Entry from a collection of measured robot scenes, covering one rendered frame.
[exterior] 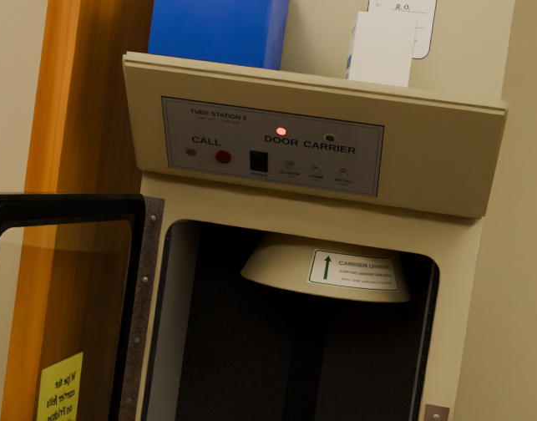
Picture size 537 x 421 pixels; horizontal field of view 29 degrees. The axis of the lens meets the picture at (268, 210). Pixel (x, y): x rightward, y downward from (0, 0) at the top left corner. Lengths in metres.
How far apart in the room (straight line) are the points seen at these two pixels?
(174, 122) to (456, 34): 0.27
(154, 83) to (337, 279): 0.26
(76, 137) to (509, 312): 0.68
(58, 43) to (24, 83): 0.57
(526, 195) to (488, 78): 0.45
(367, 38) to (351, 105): 0.06
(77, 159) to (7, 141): 0.54
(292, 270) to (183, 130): 0.18
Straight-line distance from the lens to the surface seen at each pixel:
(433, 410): 0.99
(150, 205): 1.00
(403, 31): 0.89
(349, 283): 1.00
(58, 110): 0.93
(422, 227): 0.97
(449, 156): 0.89
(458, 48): 0.97
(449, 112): 0.86
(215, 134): 0.92
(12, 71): 1.51
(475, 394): 1.43
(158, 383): 1.05
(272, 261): 1.02
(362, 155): 0.90
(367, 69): 0.89
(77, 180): 0.98
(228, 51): 0.88
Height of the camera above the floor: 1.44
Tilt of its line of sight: 3 degrees down
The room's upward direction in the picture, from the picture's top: 8 degrees clockwise
